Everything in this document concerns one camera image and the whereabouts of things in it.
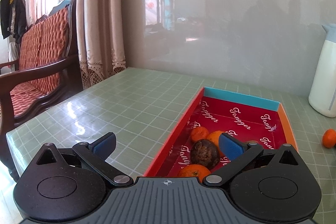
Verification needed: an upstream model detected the green checked tablecloth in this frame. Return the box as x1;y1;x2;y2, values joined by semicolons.
6;67;336;214

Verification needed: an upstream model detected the red cardboard box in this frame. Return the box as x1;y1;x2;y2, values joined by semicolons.
143;87;300;180

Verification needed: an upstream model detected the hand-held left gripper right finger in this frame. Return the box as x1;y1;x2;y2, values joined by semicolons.
203;133;301;186

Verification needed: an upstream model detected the brown wrinkled passion fruit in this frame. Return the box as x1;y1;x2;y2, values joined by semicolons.
190;139;220;169

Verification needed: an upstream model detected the dark wooden bench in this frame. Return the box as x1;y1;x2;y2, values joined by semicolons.
0;0;84;182

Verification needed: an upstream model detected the orange tangerine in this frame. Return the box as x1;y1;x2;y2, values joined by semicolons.
206;130;227;157
178;164;208;183
190;126;210;143
322;129;336;148

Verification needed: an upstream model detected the blue chair back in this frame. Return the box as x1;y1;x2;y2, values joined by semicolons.
49;0;72;16

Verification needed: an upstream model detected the cream thermos jug grey lid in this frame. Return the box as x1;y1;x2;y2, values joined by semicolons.
308;25;336;118

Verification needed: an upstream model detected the black hanging jacket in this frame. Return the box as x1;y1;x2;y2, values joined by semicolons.
0;0;12;39

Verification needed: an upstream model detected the red patterned bench cushion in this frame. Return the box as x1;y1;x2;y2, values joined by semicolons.
10;7;70;117

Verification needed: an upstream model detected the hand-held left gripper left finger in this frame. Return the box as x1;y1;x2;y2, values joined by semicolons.
35;132;133;187

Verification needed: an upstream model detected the dark plaid hanging jacket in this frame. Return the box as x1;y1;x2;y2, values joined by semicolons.
9;0;27;43

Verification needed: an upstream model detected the beige embroidered curtain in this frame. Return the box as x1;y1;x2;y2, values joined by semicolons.
76;0;127;90

